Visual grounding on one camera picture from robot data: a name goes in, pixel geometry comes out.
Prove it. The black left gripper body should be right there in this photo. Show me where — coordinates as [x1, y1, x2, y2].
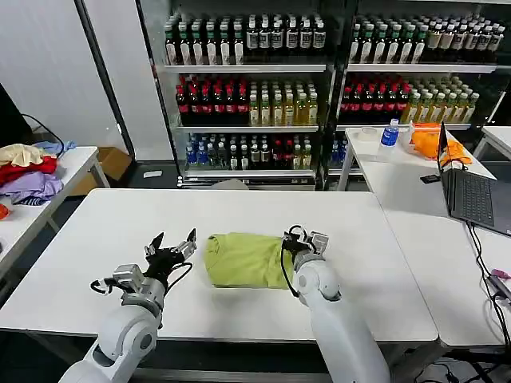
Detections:
[143, 247, 187, 286]

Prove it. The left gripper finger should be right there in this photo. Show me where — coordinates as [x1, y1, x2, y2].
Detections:
[170, 227, 198, 259]
[143, 231, 165, 259]

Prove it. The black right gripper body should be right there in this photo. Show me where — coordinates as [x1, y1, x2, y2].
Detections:
[281, 232, 311, 261]

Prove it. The green shirt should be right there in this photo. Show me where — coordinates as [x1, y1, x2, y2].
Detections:
[204, 231, 299, 291]

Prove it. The grey chair back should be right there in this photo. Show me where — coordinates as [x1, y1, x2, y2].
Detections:
[210, 179, 249, 191]

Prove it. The cardboard box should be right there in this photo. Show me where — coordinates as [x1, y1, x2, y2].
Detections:
[67, 146, 133, 197]

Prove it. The striped blue cloth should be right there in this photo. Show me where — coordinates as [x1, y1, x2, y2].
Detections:
[12, 194, 50, 207]

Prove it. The purple cloth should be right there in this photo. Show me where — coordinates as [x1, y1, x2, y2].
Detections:
[0, 171, 65, 204]

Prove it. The light blue cloth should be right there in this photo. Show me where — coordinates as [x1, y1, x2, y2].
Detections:
[34, 139, 77, 157]

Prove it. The red cloth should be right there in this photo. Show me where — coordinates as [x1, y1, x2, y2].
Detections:
[0, 156, 59, 188]

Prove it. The water bottle blue label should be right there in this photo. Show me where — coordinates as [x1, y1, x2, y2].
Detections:
[378, 118, 401, 156]

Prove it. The clear plastic bag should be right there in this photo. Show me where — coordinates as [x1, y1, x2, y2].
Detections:
[398, 122, 418, 155]

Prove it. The shelf rack with bottles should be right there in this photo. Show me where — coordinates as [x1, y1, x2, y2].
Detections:
[325, 0, 511, 183]
[135, 0, 337, 191]

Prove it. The beige cloth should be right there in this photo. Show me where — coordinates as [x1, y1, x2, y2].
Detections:
[0, 143, 45, 168]

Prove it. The black slanted pole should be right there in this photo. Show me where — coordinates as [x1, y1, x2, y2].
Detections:
[74, 0, 139, 164]

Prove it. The orange cloth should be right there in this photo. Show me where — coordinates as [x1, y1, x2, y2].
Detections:
[410, 122, 474, 168]

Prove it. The dark grey laptop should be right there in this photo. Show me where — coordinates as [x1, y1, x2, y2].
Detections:
[436, 120, 511, 237]

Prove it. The black monitor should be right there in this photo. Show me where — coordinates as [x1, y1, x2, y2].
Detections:
[0, 82, 33, 149]

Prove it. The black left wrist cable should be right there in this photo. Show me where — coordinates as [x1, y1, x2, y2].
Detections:
[162, 262, 194, 297]

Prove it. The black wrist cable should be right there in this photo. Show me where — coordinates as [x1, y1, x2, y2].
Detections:
[279, 224, 309, 298]
[162, 262, 194, 297]

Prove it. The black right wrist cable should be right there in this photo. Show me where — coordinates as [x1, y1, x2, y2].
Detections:
[279, 224, 309, 298]

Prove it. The black monitor cable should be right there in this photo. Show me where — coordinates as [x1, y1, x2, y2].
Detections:
[19, 113, 65, 155]

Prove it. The black laptop cable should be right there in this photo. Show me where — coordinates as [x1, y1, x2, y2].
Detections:
[465, 221, 511, 346]

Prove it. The grey cable adapter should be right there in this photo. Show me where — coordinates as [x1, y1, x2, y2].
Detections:
[485, 274, 511, 307]

